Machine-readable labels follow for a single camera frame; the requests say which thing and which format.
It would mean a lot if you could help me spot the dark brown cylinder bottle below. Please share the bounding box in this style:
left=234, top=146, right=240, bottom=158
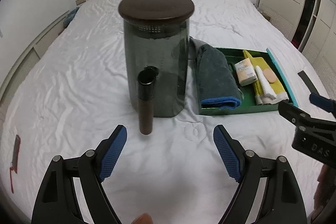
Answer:
left=137, top=66, right=158, bottom=135

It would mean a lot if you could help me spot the black phone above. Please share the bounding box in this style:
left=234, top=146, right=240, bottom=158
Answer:
left=298, top=71, right=319, bottom=95

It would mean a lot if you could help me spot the white low wall cabinet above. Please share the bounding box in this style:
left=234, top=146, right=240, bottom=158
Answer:
left=1, top=10, right=70, bottom=122

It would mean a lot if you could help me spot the blue cloth on nightstand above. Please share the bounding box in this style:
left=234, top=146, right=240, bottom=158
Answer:
left=63, top=7, right=79, bottom=28

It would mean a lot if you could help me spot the smoky grey tall canister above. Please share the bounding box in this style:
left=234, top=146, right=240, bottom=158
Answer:
left=118, top=0, right=195, bottom=118

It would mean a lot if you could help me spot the red-cased phone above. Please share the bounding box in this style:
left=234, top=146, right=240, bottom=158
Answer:
left=8, top=134, right=22, bottom=193

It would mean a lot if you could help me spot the yellow terry towel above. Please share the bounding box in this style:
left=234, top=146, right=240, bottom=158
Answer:
left=243, top=50, right=289, bottom=105

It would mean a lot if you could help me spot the green storage tray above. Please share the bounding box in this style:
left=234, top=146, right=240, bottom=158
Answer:
left=195, top=46, right=298, bottom=116

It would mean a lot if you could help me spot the wooden right nightstand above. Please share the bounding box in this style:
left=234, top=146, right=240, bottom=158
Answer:
left=261, top=11, right=270, bottom=22

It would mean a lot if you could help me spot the beige makeup sponge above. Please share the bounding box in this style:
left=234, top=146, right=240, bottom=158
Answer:
left=262, top=68, right=277, bottom=84

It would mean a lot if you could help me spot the tissue pack with barcode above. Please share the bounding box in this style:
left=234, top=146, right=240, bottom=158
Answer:
left=234, top=58, right=258, bottom=86

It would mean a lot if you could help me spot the left wall socket panel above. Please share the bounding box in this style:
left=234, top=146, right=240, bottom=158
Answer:
left=75, top=0, right=86, bottom=6

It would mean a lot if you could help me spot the white built-in wardrobe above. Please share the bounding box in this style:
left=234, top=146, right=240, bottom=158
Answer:
left=259, top=0, right=335, bottom=87

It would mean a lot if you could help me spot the dark teal folded towel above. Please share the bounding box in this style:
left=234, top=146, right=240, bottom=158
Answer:
left=190, top=38, right=243, bottom=110

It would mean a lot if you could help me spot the person's right hand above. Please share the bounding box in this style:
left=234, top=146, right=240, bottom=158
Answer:
left=310, top=165, right=335, bottom=223

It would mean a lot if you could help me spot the person's left hand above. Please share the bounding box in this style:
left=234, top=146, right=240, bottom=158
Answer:
left=131, top=213, right=154, bottom=224

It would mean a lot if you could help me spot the white rolled cloth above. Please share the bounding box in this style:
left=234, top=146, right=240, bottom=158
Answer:
left=255, top=65, right=277, bottom=100

